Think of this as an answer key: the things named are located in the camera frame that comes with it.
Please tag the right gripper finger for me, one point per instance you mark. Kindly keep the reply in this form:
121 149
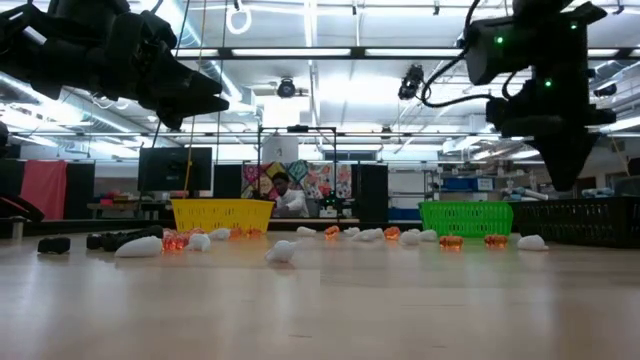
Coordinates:
552 155
577 150

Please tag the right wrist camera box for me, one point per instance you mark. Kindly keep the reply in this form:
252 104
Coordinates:
495 55

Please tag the black computer monitor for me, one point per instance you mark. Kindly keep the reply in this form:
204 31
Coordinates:
170 170

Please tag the black ceiling camera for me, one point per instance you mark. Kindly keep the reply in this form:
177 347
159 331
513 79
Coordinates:
411 82
286 89
606 90

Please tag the black table edge rail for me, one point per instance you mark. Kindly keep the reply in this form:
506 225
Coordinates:
75 226

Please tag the green plastic basket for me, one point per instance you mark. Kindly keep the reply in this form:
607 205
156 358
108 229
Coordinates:
465 219

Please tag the cluttered background desk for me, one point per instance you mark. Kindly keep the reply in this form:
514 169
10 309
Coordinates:
120 205

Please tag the blue box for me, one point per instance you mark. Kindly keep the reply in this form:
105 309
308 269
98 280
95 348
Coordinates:
404 214

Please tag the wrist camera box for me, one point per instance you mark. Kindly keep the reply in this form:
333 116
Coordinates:
495 55
152 32

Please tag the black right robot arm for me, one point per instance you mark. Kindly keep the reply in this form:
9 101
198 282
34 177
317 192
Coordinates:
550 20

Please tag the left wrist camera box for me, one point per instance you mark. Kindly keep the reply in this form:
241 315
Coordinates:
152 32

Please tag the black room panel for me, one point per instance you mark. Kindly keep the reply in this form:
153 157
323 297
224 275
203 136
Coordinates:
227 180
80 190
370 195

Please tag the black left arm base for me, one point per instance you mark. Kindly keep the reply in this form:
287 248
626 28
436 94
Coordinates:
20 207

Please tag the colourful patchwork quilt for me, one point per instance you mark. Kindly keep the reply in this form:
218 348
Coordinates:
320 180

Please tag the white tube bundle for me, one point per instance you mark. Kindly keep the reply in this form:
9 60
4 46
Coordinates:
525 193

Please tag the white board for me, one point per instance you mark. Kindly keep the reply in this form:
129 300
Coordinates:
280 150

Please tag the yellow plastic basket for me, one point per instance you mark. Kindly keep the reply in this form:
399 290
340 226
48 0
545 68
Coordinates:
222 215

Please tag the blue storage bin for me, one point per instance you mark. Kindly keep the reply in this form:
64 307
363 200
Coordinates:
460 184

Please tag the small background robot arm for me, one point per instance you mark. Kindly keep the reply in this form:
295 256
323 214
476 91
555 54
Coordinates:
330 205

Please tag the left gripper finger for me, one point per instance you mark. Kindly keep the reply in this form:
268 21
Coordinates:
182 80
185 107

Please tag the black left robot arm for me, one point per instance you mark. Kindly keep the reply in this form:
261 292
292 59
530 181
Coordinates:
85 6

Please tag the person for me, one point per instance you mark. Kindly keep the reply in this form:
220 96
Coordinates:
292 202

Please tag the black overhead beam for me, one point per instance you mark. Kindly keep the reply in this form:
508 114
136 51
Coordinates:
357 52

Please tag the black plastic basket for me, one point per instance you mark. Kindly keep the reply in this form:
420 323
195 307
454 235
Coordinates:
575 222

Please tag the red hanging cloth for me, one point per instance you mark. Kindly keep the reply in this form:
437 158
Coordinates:
45 190

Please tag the silver metal post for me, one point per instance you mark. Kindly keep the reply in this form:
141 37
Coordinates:
18 230

